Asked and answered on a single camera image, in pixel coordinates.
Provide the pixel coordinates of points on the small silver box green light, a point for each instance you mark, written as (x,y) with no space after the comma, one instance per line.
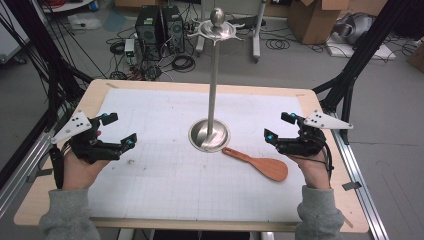
(129,50)

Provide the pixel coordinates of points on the aluminium rail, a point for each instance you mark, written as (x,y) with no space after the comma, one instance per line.
(23,170)
(361,186)

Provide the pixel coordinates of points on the small cardboard box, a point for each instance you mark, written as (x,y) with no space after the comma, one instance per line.
(417,56)

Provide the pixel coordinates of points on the white stand legs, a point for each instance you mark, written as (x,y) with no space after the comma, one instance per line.
(256,36)

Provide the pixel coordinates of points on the large open cardboard box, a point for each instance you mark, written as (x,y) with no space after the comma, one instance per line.
(313,20)

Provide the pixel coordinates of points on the white flat board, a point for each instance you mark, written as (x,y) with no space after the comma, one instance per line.
(380,53)

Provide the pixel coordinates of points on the grey rounded device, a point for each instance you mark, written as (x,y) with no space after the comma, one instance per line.
(355,28)

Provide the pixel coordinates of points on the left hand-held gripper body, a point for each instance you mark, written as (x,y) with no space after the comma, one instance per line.
(83,146)

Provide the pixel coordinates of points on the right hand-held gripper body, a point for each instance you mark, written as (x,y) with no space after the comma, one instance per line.
(306,141)

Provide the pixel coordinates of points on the wooden rice paddle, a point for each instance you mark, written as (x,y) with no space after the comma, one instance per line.
(266,166)

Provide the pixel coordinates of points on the grey tape strip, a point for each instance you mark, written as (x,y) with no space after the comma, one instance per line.
(351,186)

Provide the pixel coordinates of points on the black metal frame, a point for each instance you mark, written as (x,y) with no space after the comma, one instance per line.
(53,80)
(366,46)

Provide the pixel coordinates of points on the steel utensil stand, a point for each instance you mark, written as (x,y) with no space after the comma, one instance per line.
(213,83)

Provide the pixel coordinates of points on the person's right hand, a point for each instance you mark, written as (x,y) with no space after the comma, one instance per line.
(315,171)

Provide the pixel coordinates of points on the white round table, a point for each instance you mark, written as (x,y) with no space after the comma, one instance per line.
(66,5)

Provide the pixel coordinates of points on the person's left hand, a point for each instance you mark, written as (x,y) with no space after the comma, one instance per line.
(80,173)

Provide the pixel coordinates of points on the white grid mat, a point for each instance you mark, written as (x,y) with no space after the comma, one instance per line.
(166,186)

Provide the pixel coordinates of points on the black computer tower green label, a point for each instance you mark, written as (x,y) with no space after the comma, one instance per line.
(148,31)

